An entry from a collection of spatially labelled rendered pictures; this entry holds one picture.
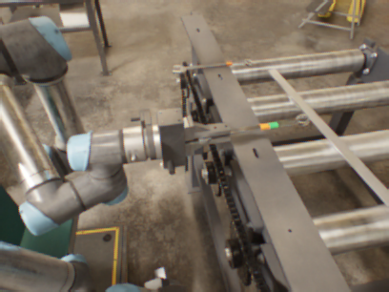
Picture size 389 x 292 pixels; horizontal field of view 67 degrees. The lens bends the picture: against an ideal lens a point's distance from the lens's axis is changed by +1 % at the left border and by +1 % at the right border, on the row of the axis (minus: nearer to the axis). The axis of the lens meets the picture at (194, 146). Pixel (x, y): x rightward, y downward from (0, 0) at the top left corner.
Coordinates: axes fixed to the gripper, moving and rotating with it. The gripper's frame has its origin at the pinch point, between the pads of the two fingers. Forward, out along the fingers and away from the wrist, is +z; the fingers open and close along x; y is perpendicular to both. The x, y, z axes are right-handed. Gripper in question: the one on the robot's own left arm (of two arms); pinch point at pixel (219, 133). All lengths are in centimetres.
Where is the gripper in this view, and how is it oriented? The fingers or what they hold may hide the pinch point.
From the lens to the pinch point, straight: 64.3
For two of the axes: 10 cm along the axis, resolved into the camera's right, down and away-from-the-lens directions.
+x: -0.1, -7.0, -7.1
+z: 9.8, -1.4, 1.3
